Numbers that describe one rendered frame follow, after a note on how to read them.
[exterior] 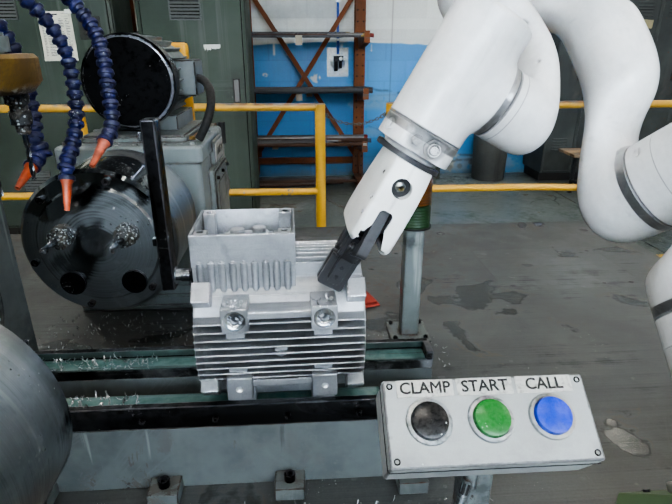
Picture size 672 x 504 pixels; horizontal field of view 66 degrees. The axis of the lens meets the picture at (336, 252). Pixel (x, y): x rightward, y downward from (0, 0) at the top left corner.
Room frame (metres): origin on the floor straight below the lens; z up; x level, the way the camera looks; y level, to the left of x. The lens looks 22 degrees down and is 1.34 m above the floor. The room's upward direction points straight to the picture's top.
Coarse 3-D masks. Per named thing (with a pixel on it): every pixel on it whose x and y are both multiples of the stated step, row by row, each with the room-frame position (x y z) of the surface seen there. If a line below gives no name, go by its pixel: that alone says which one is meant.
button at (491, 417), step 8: (488, 400) 0.34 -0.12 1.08; (496, 400) 0.34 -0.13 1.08; (480, 408) 0.34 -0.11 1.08; (488, 408) 0.34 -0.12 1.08; (496, 408) 0.34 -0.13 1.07; (504, 408) 0.34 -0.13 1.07; (480, 416) 0.33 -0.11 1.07; (488, 416) 0.33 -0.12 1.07; (496, 416) 0.33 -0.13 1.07; (504, 416) 0.33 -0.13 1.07; (480, 424) 0.33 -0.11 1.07; (488, 424) 0.33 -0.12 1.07; (496, 424) 0.33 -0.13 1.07; (504, 424) 0.33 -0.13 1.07; (488, 432) 0.32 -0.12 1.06; (496, 432) 0.32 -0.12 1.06; (504, 432) 0.32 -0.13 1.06
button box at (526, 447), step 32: (384, 384) 0.36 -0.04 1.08; (416, 384) 0.36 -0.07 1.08; (448, 384) 0.36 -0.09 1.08; (480, 384) 0.36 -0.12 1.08; (512, 384) 0.36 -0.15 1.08; (544, 384) 0.36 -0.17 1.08; (576, 384) 0.36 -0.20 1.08; (384, 416) 0.34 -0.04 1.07; (448, 416) 0.33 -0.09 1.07; (512, 416) 0.34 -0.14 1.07; (576, 416) 0.34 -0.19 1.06; (384, 448) 0.33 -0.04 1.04; (416, 448) 0.32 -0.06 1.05; (448, 448) 0.32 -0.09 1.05; (480, 448) 0.32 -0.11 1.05; (512, 448) 0.32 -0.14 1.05; (544, 448) 0.32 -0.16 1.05; (576, 448) 0.32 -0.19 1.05
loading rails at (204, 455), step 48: (96, 384) 0.62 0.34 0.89; (144, 384) 0.62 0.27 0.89; (192, 384) 0.62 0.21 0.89; (96, 432) 0.52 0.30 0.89; (144, 432) 0.52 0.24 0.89; (192, 432) 0.52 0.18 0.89; (240, 432) 0.53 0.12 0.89; (288, 432) 0.53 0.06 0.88; (336, 432) 0.54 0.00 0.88; (96, 480) 0.52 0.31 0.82; (144, 480) 0.52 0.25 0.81; (192, 480) 0.52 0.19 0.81; (240, 480) 0.53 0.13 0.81; (288, 480) 0.51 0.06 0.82
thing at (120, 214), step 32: (128, 160) 0.89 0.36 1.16; (96, 192) 0.79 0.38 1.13; (128, 192) 0.80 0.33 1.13; (32, 224) 0.79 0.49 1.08; (64, 224) 0.78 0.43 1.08; (96, 224) 0.79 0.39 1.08; (128, 224) 0.78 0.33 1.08; (192, 224) 0.93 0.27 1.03; (32, 256) 0.79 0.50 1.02; (64, 256) 0.79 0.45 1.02; (96, 256) 0.79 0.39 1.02; (128, 256) 0.79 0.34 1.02; (64, 288) 0.78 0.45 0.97; (96, 288) 0.79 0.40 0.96; (128, 288) 0.79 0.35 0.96; (160, 288) 0.80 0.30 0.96
